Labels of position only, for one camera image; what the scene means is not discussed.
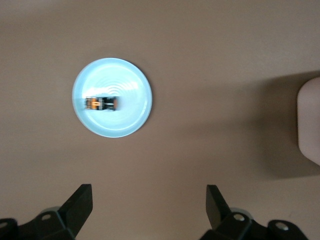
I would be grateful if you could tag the light blue plate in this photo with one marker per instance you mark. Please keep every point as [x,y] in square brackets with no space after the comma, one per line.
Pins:
[112,75]

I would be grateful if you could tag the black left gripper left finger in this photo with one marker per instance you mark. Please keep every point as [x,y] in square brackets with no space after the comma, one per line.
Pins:
[62,225]

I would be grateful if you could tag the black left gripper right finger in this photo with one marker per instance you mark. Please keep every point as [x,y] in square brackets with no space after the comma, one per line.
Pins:
[230,225]

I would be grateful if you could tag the white lidded storage box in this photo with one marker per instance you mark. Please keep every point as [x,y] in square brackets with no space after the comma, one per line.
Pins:
[310,120]

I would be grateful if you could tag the brown table mat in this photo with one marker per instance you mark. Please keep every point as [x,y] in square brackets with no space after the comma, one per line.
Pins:
[175,37]

